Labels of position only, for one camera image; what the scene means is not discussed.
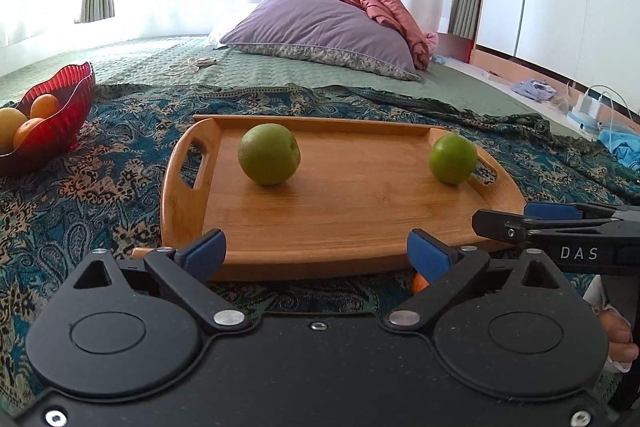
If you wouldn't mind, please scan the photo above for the green quilted bedspread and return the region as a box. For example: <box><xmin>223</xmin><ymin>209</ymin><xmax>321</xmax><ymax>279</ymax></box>
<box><xmin>0</xmin><ymin>34</ymin><xmax>601</xmax><ymax>144</ymax></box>

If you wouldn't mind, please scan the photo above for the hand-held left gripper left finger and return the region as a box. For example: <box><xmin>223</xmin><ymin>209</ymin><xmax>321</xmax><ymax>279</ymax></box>
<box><xmin>66</xmin><ymin>229</ymin><xmax>251</xmax><ymax>336</ymax></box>

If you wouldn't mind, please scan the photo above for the blue cloth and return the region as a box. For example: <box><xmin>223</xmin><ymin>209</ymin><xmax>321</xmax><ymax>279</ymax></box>
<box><xmin>597</xmin><ymin>129</ymin><xmax>640</xmax><ymax>180</ymax></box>

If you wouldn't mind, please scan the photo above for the green apple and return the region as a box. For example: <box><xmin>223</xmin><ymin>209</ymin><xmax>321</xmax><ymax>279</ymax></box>
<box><xmin>428</xmin><ymin>134</ymin><xmax>479</xmax><ymax>186</ymax></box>
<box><xmin>237</xmin><ymin>123</ymin><xmax>302</xmax><ymax>186</ymax></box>

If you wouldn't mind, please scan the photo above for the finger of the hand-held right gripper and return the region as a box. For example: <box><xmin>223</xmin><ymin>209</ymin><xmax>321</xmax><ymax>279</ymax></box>
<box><xmin>523</xmin><ymin>202</ymin><xmax>640</xmax><ymax>222</ymax></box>
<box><xmin>472</xmin><ymin>209</ymin><xmax>623</xmax><ymax>253</ymax></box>

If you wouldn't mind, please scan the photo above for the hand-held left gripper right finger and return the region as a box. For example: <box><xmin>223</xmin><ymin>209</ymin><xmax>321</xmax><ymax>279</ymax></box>
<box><xmin>381</xmin><ymin>229</ymin><xmax>572</xmax><ymax>334</ymax></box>

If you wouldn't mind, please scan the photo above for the white wardrobe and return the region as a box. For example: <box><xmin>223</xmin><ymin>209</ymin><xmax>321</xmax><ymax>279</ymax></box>
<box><xmin>475</xmin><ymin>0</ymin><xmax>640</xmax><ymax>118</ymax></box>

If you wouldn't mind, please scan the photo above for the yellow fruit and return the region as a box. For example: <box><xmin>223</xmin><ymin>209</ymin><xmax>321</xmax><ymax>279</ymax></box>
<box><xmin>0</xmin><ymin>107</ymin><xmax>29</xmax><ymax>156</ymax></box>

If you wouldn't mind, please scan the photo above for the wooden tray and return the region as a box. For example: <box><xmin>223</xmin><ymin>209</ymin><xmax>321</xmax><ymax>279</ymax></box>
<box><xmin>131</xmin><ymin>114</ymin><xmax>527</xmax><ymax>283</ymax></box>

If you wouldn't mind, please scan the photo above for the purple pillow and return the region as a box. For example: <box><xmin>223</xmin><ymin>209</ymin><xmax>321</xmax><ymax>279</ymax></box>
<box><xmin>220</xmin><ymin>0</ymin><xmax>424</xmax><ymax>82</ymax></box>

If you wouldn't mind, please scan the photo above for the white charger cable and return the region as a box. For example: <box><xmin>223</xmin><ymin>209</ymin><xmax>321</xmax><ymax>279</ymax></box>
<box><xmin>167</xmin><ymin>56</ymin><xmax>219</xmax><ymax>76</ymax></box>

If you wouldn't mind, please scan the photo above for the person's right hand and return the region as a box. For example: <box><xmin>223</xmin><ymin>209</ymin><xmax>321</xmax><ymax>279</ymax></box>
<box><xmin>596</xmin><ymin>307</ymin><xmax>640</xmax><ymax>364</ymax></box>

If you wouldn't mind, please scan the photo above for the orange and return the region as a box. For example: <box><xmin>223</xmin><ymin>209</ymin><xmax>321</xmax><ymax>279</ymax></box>
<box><xmin>13</xmin><ymin>117</ymin><xmax>47</xmax><ymax>150</ymax></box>
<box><xmin>30</xmin><ymin>93</ymin><xmax>60</xmax><ymax>120</ymax></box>

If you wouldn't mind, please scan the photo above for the pale purple cloth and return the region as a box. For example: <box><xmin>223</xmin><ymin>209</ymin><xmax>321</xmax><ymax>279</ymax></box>
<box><xmin>512</xmin><ymin>78</ymin><xmax>557</xmax><ymax>103</ymax></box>

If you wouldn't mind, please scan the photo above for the white pillow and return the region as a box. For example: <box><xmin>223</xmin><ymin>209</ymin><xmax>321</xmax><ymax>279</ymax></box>
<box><xmin>207</xmin><ymin>24</ymin><xmax>237</xmax><ymax>48</ymax></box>

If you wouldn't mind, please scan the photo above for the patterned teal blanket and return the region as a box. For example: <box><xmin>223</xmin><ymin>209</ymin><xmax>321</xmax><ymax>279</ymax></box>
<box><xmin>0</xmin><ymin>82</ymin><xmax>640</xmax><ymax>408</ymax></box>

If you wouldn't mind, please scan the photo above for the red glass bowl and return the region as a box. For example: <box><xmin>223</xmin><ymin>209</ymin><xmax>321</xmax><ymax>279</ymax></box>
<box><xmin>0</xmin><ymin>61</ymin><xmax>97</xmax><ymax>178</ymax></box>

